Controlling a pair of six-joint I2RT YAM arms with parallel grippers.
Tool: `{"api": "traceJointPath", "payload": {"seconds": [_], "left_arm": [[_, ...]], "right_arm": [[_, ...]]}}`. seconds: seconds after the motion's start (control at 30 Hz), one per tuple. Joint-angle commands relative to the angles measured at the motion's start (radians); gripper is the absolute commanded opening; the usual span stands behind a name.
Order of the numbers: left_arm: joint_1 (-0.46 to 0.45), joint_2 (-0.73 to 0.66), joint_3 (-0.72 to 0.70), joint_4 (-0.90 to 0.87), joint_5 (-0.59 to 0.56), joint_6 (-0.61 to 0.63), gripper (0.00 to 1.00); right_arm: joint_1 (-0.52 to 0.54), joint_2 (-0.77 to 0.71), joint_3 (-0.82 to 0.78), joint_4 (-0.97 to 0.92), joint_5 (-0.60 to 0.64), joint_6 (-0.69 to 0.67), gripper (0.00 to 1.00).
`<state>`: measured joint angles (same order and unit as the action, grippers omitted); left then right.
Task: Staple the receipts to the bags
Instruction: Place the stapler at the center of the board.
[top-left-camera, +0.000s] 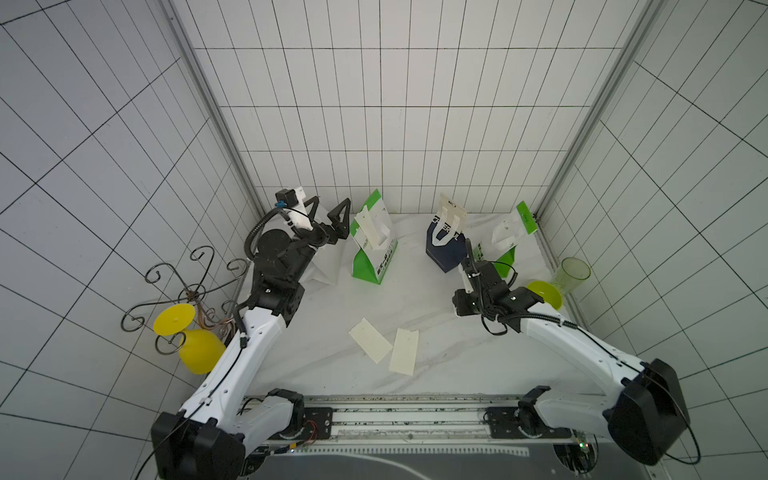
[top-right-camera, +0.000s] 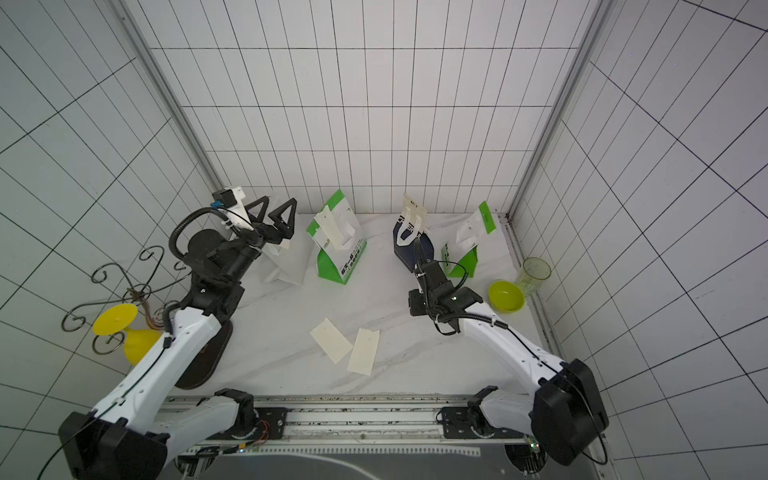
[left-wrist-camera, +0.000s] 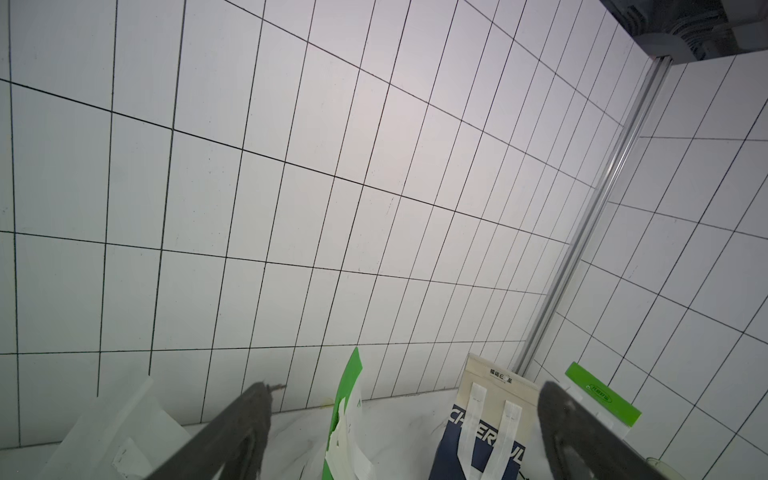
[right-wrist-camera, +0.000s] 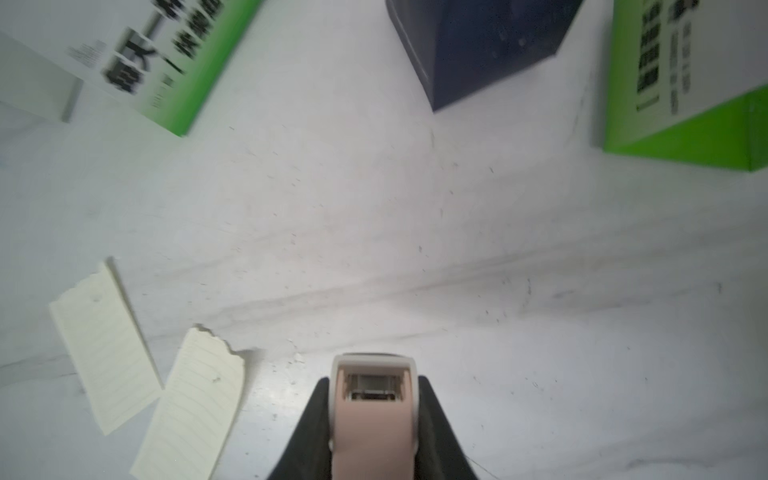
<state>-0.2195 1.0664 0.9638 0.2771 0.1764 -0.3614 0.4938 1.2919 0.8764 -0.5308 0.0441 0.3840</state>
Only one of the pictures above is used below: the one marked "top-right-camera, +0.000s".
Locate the yellow plastic goblet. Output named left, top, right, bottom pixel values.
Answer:
left=92, top=303, right=162, bottom=366

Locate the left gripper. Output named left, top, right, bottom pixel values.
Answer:
left=225, top=197, right=299, bottom=282

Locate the aluminium mounting rail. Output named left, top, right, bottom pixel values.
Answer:
left=122, top=395, right=604, bottom=448

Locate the black wire scroll stand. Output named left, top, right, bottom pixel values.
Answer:
left=60, top=245, right=191, bottom=357

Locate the lime green bowl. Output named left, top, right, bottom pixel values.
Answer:
left=488, top=280, right=526, bottom=314

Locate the navy blue beige bag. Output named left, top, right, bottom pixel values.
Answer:
left=393, top=194, right=434, bottom=272

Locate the clear green plastic cup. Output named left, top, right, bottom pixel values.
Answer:
left=515, top=257, right=552, bottom=296

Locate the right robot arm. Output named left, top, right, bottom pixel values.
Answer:
left=408, top=241, right=609, bottom=473

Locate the green white bag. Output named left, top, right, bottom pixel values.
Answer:
left=440, top=202, right=497, bottom=278
left=307, top=189, right=367, bottom=285

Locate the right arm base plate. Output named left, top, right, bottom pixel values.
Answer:
left=436, top=407, right=524, bottom=440

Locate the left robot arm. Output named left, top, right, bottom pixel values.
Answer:
left=58, top=189, right=297, bottom=479

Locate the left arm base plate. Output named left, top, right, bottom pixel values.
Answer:
left=208, top=407, right=288, bottom=442

